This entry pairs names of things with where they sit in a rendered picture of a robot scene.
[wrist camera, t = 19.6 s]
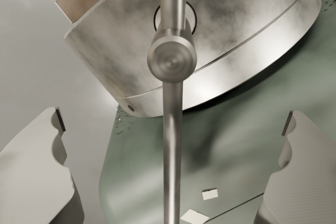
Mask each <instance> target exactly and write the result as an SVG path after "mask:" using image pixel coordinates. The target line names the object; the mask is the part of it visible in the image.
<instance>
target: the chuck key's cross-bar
mask: <svg viewBox="0 0 336 224"><path fill-rule="evenodd" d="M160 23H161V30H165V29H181V30H185V26H186V0H160ZM183 86H184V81H182V82H179V83H166V82H162V98H163V224H180V198H181V156H182V116H183Z"/></svg>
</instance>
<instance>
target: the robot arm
mask: <svg viewBox="0 0 336 224"><path fill-rule="evenodd" d="M65 131H66V128H65V125H64V121H63V117H62V114H61V111H60V108H59V106H57V107H48V108H47V109H45V110H44V111H43V112H42V113H41V114H40V115H39V116H38V117H36V118H35V119H34V120H33V121H32V122H31V123H30V124H28V125H27V126H26V127H25V128H24V129H23V130H22V131H21V132H19V133H18V134H17V135H16V136H15V137H14V138H13V139H12V140H11V141H10V142H9V143H8V144H7V146H6V147H5V148H4V149H3V150H2V151H1V153H0V224H83V222H84V219H85V214H84V210H83V206H82V202H81V199H80V195H79V193H78V190H77V187H76V185H75V182H74V179H73V177H72V174H71V171H70V169H69V168H68V167H66V166H64V162H65V160H66V158H67V153H66V150H65V147H64V144H63V142H62V139H61V137H62V135H63V133H64V132H65ZM281 135H282V136H284V139H285V142H284V145H283V148H282V150H281V153H280V156H279V158H278V164H279V167H280V170H279V171H277V172H274V173H272V174H271V175H270V178H269V180H268V183H267V186H266V188H265V191H264V194H263V197H262V199H261V202H260V205H259V207H258V210H257V213H256V216H255V219H254V222H253V224H336V144H335V143H334V142H333V141H332V140H331V139H330V138H329V137H328V136H327V135H326V134H325V133H324V132H323V131H322V130H321V129H320V128H318V127H317V126H316V125H315V124H314V123H313V122H312V121H311V120H310V119H309V118H308V117H307V116H306V115H305V114H304V113H303V112H301V111H298V110H295V111H293V110H290V112H289V115H288V117H287V120H286V123H285V126H284V129H283V132H282V134H281Z"/></svg>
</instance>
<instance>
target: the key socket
mask: <svg viewBox="0 0 336 224"><path fill-rule="evenodd" d="M185 17H186V18H187V20H188V22H189V24H190V28H191V33H193V31H194V29H195V26H196V15H195V12H194V10H193V8H192V6H191V5H190V4H189V3H188V2H187V1H186V12H185ZM160 21H161V6H159V8H158V10H157V11H156V14H155V18H154V24H155V28H156V30H157V29H158V26H159V24H160Z"/></svg>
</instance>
